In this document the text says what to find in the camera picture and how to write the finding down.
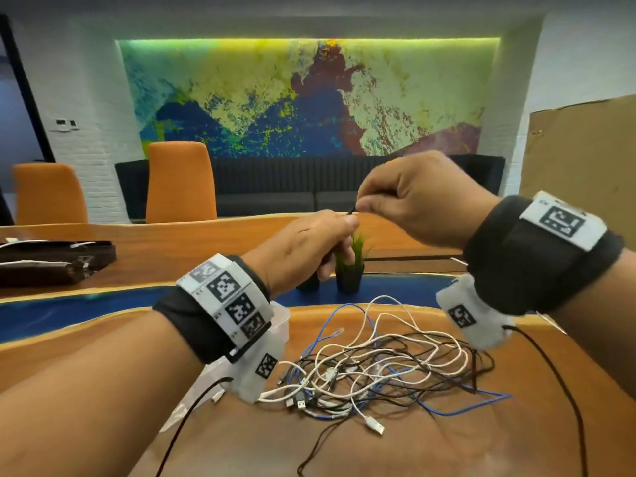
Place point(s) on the black sofa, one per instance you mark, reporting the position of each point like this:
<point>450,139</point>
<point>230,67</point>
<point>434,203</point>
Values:
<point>278,183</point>

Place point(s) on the orange chair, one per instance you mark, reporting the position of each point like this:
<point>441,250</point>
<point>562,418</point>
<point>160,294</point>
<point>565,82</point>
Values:
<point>49,193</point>
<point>181,183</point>

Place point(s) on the white wall thermostat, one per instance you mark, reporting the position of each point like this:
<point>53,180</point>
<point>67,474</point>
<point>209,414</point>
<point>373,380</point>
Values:
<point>60,125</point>

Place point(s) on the person's left hand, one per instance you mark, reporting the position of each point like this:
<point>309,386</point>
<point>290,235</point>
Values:
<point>298,253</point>

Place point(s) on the wooden table with blue inlay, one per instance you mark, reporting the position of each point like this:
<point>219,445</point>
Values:
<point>422,442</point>

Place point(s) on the colourful abstract wall painting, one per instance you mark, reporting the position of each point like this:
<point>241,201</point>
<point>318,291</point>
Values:
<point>248,94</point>

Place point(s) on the person's left forearm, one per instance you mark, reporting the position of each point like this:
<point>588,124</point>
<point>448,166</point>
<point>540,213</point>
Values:
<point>89,407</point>

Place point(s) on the clear plastic container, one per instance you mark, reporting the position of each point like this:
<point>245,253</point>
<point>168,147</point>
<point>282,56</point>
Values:
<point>280,322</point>

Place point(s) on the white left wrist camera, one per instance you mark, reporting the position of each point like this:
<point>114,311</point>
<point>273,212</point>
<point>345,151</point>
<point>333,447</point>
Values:
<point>253,377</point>

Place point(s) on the dark framed glass door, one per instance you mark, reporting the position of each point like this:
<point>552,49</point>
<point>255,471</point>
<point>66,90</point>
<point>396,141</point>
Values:
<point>10,134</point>

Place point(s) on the green potted plant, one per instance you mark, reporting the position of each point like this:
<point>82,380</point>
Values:
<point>350,278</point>

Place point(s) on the black travel mug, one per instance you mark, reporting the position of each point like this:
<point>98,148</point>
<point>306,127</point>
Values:
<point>308,284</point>

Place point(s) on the person's right hand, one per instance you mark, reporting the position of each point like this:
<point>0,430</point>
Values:
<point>432,198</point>

